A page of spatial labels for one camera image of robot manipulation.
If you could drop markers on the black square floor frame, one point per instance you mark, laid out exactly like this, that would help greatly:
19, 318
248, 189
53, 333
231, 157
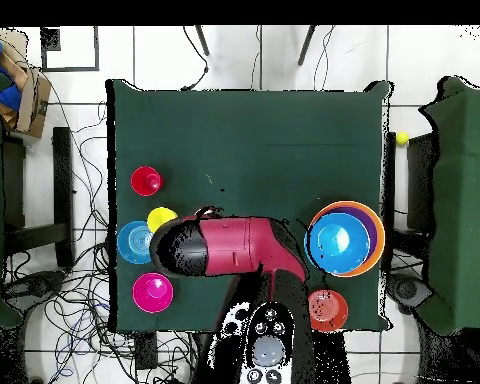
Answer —
70, 69

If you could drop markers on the black tripod leg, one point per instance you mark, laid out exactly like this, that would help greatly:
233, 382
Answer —
306, 46
202, 40

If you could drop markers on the black pedestal foot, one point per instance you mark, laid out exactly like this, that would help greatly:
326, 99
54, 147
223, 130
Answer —
406, 288
36, 286

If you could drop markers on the red cup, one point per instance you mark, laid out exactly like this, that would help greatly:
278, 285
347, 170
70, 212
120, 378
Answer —
144, 182

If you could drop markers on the large yellow bowl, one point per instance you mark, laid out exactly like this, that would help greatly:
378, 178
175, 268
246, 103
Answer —
380, 240

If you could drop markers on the dark green tablecloth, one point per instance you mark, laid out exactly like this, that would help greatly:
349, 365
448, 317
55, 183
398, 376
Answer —
244, 140

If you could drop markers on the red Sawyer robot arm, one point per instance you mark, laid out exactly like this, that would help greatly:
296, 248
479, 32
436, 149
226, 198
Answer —
232, 244

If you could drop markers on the small pink bowl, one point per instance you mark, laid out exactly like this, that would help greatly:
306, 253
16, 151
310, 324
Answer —
152, 294

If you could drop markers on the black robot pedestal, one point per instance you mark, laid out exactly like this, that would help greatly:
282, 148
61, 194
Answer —
204, 360

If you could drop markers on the deep blue bowl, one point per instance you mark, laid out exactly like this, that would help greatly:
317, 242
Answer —
338, 244

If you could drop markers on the yellow cup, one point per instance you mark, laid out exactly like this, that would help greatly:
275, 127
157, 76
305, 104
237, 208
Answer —
160, 216

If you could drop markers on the cardboard box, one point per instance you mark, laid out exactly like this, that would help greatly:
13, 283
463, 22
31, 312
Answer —
34, 104

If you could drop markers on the shallow blue bowl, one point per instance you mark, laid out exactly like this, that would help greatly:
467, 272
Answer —
132, 244

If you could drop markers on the black power box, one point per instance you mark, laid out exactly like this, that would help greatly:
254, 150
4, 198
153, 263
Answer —
146, 352

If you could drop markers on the small orange bowl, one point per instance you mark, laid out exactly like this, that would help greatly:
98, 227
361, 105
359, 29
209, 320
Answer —
332, 316

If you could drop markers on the black bench stand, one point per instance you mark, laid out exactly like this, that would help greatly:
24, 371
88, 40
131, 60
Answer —
62, 180

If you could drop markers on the purple bowl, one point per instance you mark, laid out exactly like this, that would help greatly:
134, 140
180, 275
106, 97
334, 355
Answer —
372, 228

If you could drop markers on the small yellow ball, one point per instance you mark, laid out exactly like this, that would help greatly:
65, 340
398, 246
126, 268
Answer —
402, 138

